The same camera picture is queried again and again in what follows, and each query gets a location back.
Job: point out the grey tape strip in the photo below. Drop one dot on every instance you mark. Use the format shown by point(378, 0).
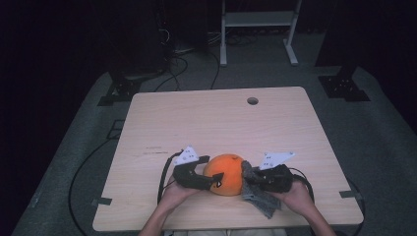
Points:
point(102, 201)
point(350, 194)

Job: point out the white metal table frame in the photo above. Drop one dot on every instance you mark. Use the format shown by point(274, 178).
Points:
point(259, 19)

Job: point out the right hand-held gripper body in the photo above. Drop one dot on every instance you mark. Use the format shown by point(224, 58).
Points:
point(278, 178)

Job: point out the black stand base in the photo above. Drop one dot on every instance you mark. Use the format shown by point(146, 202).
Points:
point(342, 87)
point(123, 90)

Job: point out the orange plush toy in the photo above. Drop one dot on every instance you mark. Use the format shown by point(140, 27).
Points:
point(229, 175)

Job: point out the person's right hand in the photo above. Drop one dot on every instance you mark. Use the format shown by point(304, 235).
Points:
point(296, 198)

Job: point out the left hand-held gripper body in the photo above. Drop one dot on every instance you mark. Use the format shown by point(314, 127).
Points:
point(190, 178)

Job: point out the grey cloth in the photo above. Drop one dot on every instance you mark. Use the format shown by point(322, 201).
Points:
point(260, 203)

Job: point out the person's left hand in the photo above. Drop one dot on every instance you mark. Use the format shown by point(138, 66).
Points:
point(177, 196)

